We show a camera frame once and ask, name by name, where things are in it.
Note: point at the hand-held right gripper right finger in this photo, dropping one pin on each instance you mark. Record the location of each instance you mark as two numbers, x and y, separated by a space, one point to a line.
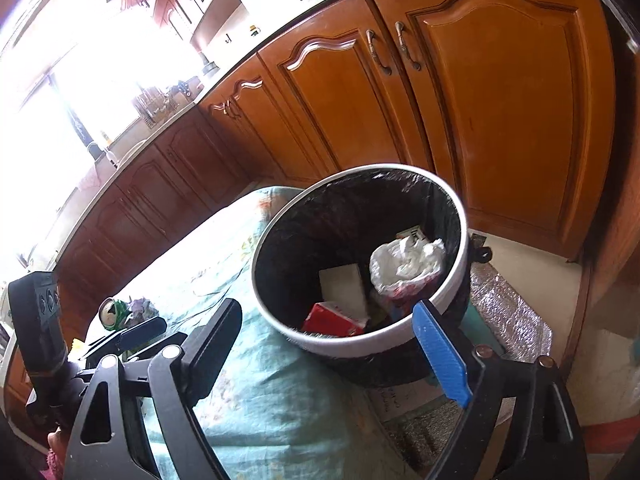
440 350

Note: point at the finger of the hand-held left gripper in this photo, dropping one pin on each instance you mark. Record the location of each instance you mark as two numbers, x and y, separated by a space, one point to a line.
145 332

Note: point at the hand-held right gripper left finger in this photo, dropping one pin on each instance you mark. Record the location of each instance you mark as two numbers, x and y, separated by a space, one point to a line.
212 332

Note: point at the green drink can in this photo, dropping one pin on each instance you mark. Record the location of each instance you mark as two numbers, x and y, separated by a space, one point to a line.
116 314

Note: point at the white plastic bag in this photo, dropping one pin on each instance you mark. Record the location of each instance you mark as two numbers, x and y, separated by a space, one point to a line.
407 265

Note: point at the red carton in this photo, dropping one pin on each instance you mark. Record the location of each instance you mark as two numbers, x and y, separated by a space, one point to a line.
325 317

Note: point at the white foam block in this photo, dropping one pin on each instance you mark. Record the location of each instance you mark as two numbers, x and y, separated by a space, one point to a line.
342 287

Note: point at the white bin with black bag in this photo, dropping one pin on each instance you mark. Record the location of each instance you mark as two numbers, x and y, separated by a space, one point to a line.
285 240

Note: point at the red and white carton box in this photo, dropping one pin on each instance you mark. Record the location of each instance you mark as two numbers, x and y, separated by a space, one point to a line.
410 235

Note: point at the crumpled white paper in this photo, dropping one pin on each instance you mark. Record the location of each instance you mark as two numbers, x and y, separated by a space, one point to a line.
141 307

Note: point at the yellow foam fruit net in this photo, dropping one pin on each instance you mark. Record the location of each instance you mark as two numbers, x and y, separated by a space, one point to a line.
78 347

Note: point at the silver foil floor mat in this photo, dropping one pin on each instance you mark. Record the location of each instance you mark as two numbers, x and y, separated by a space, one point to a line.
510 310

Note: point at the floral teal tablecloth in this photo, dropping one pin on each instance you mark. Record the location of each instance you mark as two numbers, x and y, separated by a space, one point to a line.
260 410

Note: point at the utensil rack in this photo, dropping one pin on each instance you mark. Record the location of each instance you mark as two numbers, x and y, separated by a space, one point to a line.
152 105

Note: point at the kitchen window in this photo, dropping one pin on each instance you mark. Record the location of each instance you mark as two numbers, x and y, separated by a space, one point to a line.
60 85

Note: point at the wooden lower kitchen cabinets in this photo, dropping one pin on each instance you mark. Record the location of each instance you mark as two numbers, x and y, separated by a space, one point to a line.
500 110

